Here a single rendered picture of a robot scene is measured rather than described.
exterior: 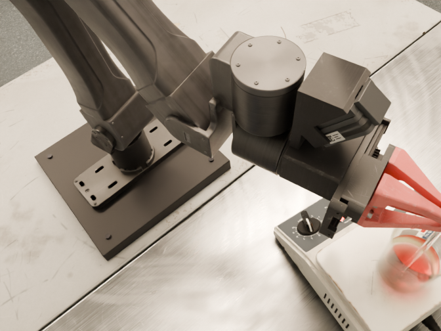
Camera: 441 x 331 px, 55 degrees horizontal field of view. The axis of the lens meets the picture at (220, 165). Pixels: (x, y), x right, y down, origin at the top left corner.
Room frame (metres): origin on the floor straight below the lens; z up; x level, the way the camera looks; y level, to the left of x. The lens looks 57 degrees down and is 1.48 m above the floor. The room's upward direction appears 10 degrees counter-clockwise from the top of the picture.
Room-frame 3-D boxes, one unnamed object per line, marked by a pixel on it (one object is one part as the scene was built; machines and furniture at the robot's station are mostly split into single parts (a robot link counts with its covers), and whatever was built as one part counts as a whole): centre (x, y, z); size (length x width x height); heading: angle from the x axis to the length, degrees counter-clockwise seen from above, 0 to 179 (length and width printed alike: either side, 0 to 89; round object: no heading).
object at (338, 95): (0.19, -0.10, 1.21); 0.07 x 0.06 x 0.11; 139
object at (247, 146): (0.23, -0.05, 1.16); 0.07 x 0.06 x 0.07; 50
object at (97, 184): (0.40, 0.14, 0.96); 0.20 x 0.07 x 0.08; 123
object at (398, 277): (0.13, -0.19, 1.03); 0.07 x 0.06 x 0.08; 28
